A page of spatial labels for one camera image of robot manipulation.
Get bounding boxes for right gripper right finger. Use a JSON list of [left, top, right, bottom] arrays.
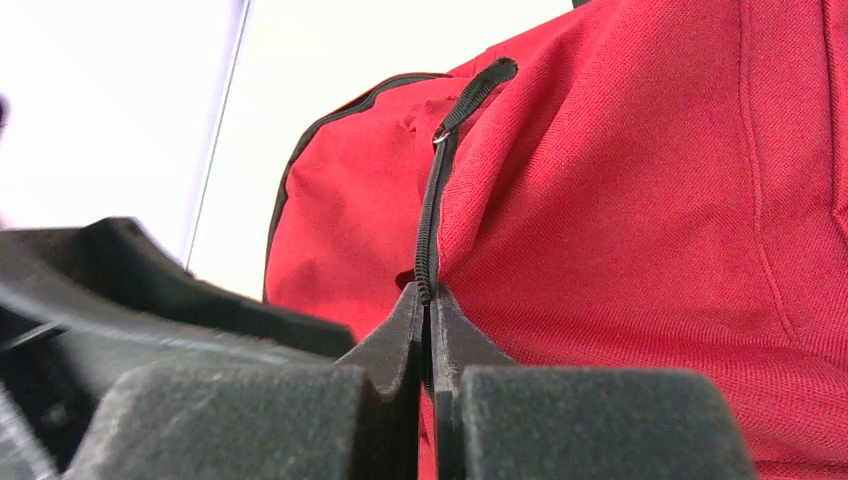
[[430, 287, 757, 479]]

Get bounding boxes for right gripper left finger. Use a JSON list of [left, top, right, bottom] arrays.
[[66, 286, 422, 479]]

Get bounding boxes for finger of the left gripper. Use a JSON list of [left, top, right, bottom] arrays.
[[1, 231, 330, 477], [67, 217, 354, 359]]

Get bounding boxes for red backpack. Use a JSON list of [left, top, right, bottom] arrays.
[[264, 1, 847, 479]]

